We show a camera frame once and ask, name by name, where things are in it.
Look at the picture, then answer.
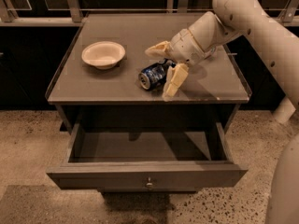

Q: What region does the blue pepsi can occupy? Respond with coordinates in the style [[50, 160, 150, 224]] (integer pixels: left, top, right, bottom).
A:
[[138, 59, 176, 91]]

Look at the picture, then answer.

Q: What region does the metal railing frame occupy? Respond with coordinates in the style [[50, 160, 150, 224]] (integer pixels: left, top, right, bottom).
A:
[[0, 0, 299, 28]]

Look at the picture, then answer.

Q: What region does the open grey top drawer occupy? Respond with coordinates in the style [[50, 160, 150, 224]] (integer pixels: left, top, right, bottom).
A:
[[47, 122, 248, 192]]

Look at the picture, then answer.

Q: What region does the metal drawer knob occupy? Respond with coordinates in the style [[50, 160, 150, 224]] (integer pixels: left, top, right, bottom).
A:
[[145, 177, 153, 189]]

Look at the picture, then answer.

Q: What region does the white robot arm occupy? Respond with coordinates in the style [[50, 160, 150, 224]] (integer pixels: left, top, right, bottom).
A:
[[146, 0, 299, 224]]

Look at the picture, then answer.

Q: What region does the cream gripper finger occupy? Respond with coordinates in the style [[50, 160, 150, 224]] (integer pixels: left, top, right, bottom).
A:
[[145, 41, 170, 59], [162, 63, 189, 101]]

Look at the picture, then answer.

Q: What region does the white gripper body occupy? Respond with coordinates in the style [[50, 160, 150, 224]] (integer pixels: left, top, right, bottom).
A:
[[168, 29, 206, 65]]

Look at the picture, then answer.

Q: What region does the white paper bowl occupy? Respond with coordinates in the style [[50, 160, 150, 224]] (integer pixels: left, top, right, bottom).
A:
[[81, 41, 126, 70]]

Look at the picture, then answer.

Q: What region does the grey cabinet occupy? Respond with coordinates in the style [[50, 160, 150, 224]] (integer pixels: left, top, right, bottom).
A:
[[45, 12, 252, 133]]

